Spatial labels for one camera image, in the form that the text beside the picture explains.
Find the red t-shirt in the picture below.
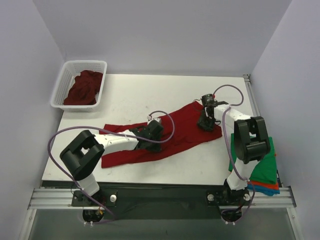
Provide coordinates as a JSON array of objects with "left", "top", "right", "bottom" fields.
[{"left": 101, "top": 102, "right": 222, "bottom": 169}]

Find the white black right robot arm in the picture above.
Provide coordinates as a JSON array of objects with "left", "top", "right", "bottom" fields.
[{"left": 199, "top": 102, "right": 271, "bottom": 204}]

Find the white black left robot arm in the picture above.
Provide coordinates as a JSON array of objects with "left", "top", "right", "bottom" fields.
[{"left": 59, "top": 120, "right": 164, "bottom": 206}]

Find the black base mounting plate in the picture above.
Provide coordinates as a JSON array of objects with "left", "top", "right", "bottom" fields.
[{"left": 71, "top": 182, "right": 247, "bottom": 221}]

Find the green folded t-shirt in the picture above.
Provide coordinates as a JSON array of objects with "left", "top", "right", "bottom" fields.
[{"left": 228, "top": 132, "right": 279, "bottom": 185}]

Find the dark red crumpled shirt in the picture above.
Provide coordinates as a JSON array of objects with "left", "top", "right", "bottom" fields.
[{"left": 63, "top": 70, "right": 103, "bottom": 106}]

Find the white perforated plastic basket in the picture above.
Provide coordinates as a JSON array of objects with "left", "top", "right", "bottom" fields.
[{"left": 50, "top": 60, "right": 108, "bottom": 112}]

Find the blue folded t-shirt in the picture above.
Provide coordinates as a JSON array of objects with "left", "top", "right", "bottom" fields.
[{"left": 255, "top": 188, "right": 280, "bottom": 196}]

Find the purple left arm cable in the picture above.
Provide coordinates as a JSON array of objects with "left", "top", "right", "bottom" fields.
[{"left": 48, "top": 110, "right": 176, "bottom": 223}]

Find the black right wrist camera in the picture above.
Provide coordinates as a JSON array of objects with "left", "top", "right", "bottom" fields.
[{"left": 201, "top": 93, "right": 215, "bottom": 107}]

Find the aluminium frame rail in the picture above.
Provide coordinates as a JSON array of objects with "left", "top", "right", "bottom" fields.
[{"left": 243, "top": 74, "right": 304, "bottom": 240}]

